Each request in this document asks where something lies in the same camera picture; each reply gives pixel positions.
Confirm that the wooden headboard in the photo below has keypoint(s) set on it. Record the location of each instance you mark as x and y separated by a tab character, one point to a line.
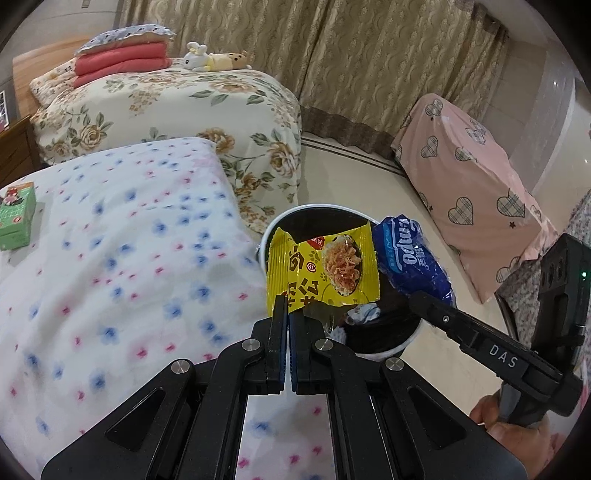
41	57

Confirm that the blue plastic packet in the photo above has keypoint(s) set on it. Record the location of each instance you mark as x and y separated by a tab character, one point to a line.
406	258

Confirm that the wooden nightstand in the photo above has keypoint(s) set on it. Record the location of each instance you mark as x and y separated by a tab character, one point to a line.
18	147

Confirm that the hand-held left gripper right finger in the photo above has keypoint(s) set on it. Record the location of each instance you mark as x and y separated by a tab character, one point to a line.
296	353

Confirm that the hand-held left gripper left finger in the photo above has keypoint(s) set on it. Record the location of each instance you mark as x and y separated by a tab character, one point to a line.
281	353

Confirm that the black bin with white rim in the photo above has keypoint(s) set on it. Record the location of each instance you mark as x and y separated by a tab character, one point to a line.
383	334

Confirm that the person's right hand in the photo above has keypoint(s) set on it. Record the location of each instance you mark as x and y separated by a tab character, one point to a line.
517	447

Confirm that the yellow snack packet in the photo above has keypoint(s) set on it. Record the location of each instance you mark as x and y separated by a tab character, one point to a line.
323	263

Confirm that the yellow bear plush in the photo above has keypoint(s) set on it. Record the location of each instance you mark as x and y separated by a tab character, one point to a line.
228	60

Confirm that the beige patterned curtain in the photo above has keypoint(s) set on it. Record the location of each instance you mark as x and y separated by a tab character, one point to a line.
323	55

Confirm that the folded red quilt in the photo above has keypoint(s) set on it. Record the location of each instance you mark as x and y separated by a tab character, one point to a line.
120	64

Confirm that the floral quilt bed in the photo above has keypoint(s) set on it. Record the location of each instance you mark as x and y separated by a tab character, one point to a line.
161	106

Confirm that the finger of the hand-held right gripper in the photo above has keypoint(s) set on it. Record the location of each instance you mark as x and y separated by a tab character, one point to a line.
443	318

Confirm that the blue-trimmed pillow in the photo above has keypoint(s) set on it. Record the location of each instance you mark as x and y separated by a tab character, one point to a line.
124	38

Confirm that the white rabbit plush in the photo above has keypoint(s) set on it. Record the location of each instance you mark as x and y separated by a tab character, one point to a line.
196	57

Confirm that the crumpled white blue paper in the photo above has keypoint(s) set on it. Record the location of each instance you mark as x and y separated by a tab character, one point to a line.
364	315

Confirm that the green carton box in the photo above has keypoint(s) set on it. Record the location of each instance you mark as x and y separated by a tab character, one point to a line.
16	217

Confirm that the white paper scrap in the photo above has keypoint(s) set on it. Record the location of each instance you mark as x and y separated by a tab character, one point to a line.
338	334

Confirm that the white flower-dotted blanket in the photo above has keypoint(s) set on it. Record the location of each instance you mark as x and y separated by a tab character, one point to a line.
115	277

